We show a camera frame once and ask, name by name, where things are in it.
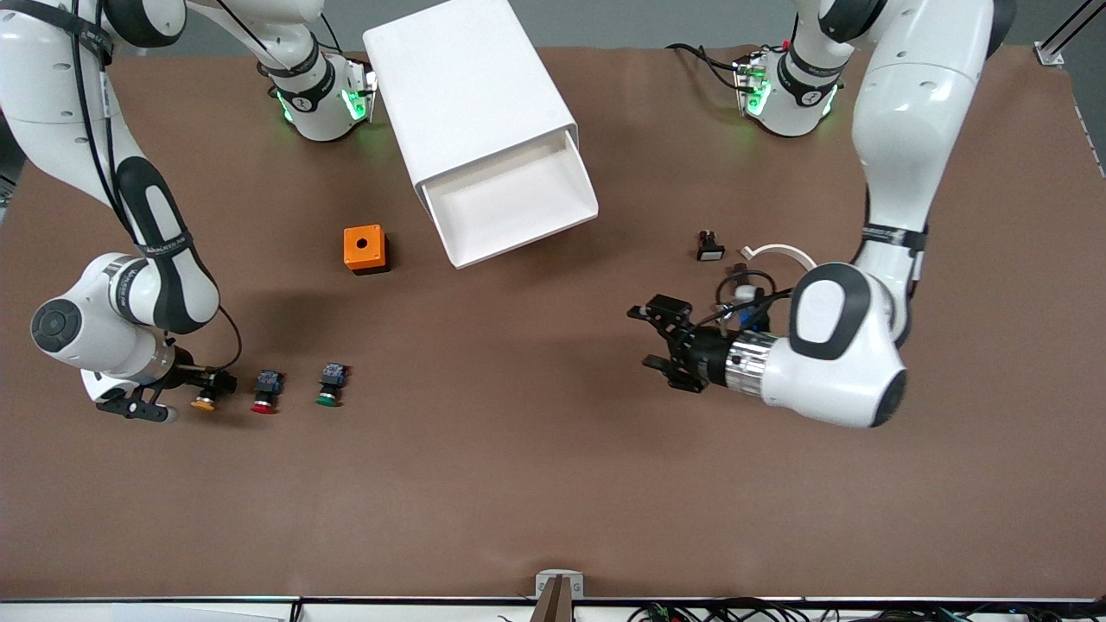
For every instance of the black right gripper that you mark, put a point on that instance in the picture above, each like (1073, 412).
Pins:
(192, 377)

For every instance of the yellow push button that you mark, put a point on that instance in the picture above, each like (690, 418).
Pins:
(203, 403)

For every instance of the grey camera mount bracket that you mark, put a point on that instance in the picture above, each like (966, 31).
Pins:
(559, 596)

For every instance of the green push button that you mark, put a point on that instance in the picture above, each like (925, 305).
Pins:
(331, 380)

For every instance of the black white switch module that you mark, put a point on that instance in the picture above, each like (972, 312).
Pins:
(710, 250)

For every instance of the orange button enclosure box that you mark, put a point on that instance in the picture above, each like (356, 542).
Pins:
(363, 246)

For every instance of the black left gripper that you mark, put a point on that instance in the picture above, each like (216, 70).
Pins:
(707, 355)

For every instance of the aluminium frame profile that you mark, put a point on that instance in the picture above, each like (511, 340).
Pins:
(1050, 54)

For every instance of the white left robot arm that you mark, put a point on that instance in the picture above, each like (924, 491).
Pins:
(829, 380)

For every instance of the white curved plastic bracket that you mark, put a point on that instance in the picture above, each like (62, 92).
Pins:
(782, 250)

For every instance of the red push button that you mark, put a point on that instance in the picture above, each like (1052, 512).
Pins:
(266, 389)

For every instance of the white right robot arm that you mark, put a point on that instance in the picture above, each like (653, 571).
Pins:
(155, 276)

